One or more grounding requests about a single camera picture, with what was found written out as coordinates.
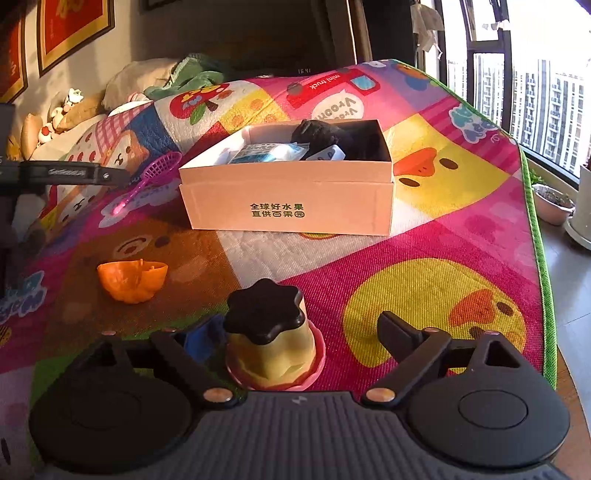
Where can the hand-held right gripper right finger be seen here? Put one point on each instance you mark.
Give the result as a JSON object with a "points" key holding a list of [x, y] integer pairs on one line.
{"points": [[395, 334]]}

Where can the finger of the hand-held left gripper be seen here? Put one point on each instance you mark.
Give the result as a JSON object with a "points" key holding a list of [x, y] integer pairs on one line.
{"points": [[69, 174]]}

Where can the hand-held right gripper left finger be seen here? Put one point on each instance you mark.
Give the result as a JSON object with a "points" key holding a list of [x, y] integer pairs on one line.
{"points": [[201, 344]]}

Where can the orange toy cup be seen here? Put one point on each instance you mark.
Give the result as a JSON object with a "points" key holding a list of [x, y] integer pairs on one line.
{"points": [[134, 281]]}

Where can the pink plastic toy strainer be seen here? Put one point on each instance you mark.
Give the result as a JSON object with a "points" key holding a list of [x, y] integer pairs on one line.
{"points": [[161, 167]]}

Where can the cardboard box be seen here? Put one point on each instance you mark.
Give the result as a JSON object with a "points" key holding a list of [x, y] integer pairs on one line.
{"points": [[286, 203]]}

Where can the blue white tissue packet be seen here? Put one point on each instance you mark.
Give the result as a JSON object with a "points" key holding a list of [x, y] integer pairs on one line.
{"points": [[258, 154]]}

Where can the yellow cushion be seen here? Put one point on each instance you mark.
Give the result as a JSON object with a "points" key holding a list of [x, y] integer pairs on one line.
{"points": [[31, 136]]}

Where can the tan cushion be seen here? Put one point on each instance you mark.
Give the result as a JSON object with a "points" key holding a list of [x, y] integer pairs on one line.
{"points": [[85, 110]]}

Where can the white plush toy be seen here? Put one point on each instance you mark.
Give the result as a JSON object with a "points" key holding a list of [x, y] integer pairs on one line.
{"points": [[69, 99]]}

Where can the colourful printed play mat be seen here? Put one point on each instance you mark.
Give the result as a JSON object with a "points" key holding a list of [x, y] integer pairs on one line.
{"points": [[415, 249]]}

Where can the beige pillow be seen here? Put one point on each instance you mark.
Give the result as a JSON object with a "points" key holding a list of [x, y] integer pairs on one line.
{"points": [[134, 78]]}

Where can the green cloth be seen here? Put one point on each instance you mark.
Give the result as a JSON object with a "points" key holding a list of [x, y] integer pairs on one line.
{"points": [[194, 69]]}

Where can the small clay flower pot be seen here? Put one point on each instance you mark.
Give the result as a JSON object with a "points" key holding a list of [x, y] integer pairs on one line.
{"points": [[551, 210]]}

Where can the black plush toy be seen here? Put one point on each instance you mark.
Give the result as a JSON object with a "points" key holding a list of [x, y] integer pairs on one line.
{"points": [[323, 134]]}

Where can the white plant pot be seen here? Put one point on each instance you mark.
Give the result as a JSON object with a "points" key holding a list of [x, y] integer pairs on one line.
{"points": [[582, 207]]}

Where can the dark cabinet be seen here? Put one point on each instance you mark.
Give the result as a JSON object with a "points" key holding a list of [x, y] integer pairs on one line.
{"points": [[300, 32]]}

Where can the hanging white cloth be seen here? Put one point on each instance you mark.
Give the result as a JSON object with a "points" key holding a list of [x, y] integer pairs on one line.
{"points": [[425, 23]]}

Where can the red framed wall poster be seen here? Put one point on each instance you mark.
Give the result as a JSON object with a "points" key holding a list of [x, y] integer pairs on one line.
{"points": [[74, 27], [11, 60]]}

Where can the dark framed wall picture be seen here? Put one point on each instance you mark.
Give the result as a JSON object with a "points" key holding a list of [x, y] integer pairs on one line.
{"points": [[161, 3]]}

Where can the black window frame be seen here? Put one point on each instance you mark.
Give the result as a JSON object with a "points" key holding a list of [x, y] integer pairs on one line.
{"points": [[505, 69]]}

